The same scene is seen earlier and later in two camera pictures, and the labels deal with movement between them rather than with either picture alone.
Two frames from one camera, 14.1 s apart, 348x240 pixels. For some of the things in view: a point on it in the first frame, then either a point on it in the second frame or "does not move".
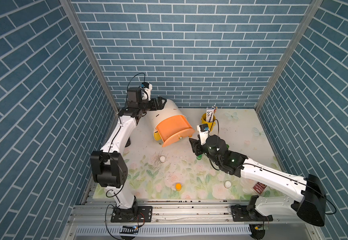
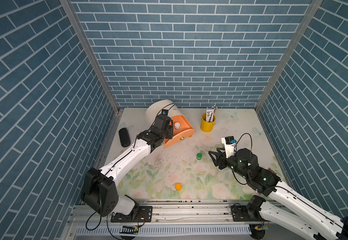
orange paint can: [178, 186] does not move
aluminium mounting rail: [174, 213] does not move
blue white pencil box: [209, 114] does not move
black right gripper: [195, 146] → [220, 156]
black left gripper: [159, 105] → [170, 129]
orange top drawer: [174, 129] does not move
